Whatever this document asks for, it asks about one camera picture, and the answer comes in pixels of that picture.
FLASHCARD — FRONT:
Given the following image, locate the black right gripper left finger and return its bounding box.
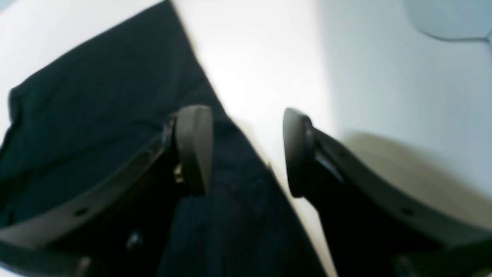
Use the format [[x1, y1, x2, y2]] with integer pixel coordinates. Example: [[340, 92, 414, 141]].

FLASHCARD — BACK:
[[1, 105, 214, 277]]

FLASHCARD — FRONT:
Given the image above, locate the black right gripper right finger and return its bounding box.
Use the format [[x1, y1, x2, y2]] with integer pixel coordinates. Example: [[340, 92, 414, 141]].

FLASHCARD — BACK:
[[283, 108, 492, 277]]

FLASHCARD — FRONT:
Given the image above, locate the black T-shirt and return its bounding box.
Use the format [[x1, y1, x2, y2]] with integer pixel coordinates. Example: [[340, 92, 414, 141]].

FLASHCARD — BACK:
[[1, 0, 326, 277]]

